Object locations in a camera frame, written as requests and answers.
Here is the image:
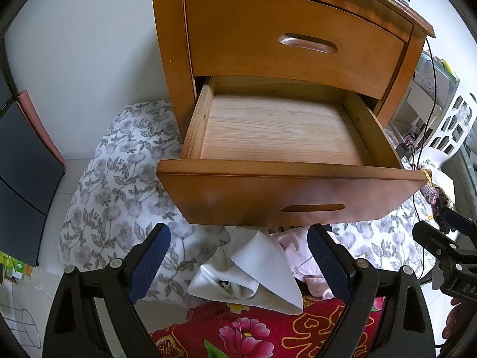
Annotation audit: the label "wooden nightstand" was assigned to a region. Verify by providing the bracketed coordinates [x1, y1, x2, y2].
[141, 0, 436, 165]

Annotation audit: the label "grey floral quilt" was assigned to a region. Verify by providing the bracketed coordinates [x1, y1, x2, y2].
[59, 101, 436, 304]

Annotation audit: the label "dark wardrobe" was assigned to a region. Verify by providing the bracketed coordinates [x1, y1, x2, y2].
[0, 71, 66, 267]

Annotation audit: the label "wooden drawer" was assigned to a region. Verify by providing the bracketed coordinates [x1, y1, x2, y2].
[184, 0, 414, 99]
[157, 75, 429, 228]

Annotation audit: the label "pink garment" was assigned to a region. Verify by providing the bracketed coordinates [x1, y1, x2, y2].
[270, 226, 351, 300]

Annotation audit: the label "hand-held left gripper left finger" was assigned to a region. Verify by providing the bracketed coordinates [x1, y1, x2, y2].
[42, 223, 172, 358]

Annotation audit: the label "red floral blanket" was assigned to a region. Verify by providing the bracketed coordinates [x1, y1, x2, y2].
[149, 294, 384, 358]

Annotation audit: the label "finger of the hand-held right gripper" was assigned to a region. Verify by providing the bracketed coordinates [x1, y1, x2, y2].
[412, 221, 477, 265]
[442, 209, 477, 236]

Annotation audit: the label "white lattice rack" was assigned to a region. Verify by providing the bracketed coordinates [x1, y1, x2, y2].
[389, 50, 477, 174]

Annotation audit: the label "pink panel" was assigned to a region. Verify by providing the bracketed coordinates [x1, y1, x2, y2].
[17, 89, 66, 168]

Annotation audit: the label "white shirt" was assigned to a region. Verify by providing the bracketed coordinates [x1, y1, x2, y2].
[187, 226, 303, 314]

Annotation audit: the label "wire basket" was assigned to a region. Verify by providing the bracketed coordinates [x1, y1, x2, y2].
[0, 298, 40, 347]

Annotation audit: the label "beige cloth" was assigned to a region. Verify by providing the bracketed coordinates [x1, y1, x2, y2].
[428, 169, 457, 206]

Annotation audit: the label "person's right hand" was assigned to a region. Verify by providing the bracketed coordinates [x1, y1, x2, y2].
[445, 297, 464, 340]

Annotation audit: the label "black cable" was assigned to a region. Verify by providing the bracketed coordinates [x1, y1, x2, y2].
[408, 37, 436, 280]

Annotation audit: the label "grey printed box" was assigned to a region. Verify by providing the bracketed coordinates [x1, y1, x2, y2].
[413, 54, 457, 98]

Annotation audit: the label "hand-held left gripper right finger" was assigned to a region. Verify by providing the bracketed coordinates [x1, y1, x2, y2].
[307, 223, 436, 358]

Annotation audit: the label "green packets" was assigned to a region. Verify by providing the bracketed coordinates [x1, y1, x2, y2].
[0, 251, 36, 280]

